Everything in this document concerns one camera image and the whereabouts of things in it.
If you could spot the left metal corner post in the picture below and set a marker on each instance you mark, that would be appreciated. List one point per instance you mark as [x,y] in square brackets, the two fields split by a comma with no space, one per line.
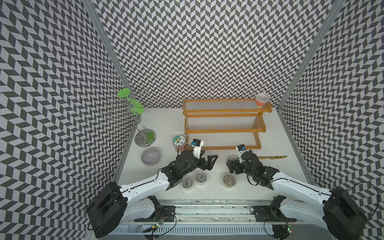
[95,19]

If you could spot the tall red illustrated-lid container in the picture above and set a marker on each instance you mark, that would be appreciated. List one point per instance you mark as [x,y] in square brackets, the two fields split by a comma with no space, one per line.
[179,143]

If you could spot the orange seed container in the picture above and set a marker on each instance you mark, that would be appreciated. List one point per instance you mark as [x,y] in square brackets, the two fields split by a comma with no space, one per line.
[232,158]

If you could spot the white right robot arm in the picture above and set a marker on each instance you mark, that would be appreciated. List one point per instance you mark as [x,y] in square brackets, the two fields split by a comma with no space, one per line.
[333,210]

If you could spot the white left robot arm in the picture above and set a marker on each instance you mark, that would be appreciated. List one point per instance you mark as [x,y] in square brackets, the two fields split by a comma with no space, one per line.
[114,203]

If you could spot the metal corner post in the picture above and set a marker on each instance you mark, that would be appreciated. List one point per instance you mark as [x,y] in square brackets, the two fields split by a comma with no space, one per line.
[323,31]
[95,19]

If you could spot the orange three-tier wooden shelf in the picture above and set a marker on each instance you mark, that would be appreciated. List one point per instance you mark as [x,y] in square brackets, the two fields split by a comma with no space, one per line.
[230,121]

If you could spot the chrome stand with green cups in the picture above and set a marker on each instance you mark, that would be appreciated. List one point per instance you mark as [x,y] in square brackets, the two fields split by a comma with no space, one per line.
[131,109]

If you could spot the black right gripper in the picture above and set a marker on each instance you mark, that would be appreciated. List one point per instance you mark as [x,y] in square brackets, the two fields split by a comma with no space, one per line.
[236,164]

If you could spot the front right seed container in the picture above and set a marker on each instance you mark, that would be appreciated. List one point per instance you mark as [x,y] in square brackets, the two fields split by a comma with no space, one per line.
[229,181]

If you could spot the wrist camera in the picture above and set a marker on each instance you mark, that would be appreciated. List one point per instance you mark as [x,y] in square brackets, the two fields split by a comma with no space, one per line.
[241,149]
[197,146]

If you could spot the lilac bowl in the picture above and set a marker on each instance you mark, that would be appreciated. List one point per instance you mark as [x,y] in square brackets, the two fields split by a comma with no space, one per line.
[150,156]

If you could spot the right metal corner post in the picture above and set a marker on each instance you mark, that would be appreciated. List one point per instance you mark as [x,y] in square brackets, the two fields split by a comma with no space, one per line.
[323,31]

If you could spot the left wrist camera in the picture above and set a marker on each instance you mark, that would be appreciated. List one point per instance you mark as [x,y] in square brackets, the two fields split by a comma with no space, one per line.
[197,146]

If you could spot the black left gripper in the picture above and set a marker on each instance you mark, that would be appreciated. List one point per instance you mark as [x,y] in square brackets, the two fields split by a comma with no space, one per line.
[209,164]

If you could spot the golden patterned knife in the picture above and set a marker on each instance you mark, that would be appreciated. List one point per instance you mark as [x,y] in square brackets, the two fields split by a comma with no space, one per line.
[271,157]

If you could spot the front left seed container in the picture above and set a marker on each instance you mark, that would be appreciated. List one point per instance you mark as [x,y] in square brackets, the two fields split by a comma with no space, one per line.
[187,183]

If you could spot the dark seed container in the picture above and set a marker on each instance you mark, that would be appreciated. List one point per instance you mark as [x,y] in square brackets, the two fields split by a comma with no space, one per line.
[201,178]

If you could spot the red seed container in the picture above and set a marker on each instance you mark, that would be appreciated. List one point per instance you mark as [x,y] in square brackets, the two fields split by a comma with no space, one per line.
[261,99]

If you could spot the metal base rail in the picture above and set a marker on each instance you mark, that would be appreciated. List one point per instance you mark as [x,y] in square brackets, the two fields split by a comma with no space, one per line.
[217,220]

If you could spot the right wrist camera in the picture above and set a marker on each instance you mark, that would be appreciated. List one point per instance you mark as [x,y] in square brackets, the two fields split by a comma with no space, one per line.
[241,149]

